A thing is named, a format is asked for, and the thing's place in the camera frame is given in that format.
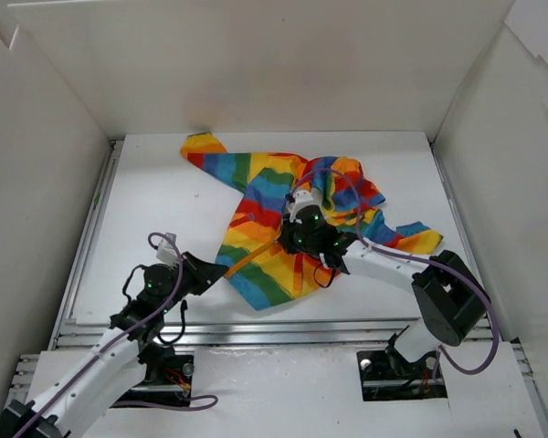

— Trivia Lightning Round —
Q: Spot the rainbow striped jacket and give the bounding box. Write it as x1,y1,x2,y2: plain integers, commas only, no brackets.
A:
181,133,443,311

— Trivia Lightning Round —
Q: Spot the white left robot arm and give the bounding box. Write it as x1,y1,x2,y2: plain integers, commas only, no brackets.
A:
0,252,228,437

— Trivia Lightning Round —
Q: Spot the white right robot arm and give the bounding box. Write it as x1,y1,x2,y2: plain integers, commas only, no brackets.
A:
279,202,491,376

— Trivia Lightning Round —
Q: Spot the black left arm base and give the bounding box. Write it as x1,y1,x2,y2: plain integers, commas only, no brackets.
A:
111,344,195,408

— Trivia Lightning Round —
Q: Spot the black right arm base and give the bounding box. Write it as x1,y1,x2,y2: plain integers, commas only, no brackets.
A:
356,335,448,402

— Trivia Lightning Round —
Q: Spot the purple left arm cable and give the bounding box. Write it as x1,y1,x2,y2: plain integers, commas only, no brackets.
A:
8,231,220,438

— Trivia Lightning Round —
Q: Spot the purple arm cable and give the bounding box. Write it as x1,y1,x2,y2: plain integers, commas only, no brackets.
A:
8,231,220,438
291,167,501,375

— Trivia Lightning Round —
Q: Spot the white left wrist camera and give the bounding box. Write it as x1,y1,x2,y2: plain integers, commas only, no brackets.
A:
156,233,178,266

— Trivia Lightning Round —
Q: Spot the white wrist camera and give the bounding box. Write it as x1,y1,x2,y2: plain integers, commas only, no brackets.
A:
285,188,321,223
156,233,178,266

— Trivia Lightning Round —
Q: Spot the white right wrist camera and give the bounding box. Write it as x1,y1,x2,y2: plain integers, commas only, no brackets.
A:
285,188,321,223

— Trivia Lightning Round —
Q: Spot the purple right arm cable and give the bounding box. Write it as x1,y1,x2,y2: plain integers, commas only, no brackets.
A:
291,167,501,375

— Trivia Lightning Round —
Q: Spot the aluminium table frame rail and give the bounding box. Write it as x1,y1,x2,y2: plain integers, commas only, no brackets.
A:
8,134,548,437

